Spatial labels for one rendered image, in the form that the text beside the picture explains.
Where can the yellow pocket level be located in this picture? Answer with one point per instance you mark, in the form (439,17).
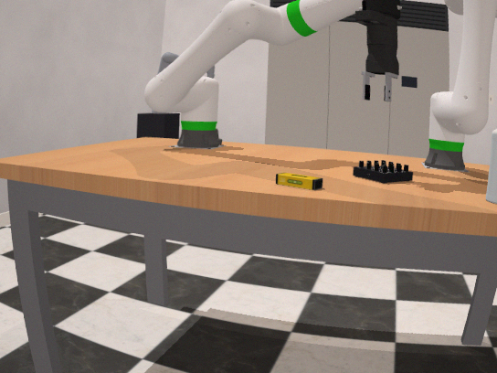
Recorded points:
(293,180)

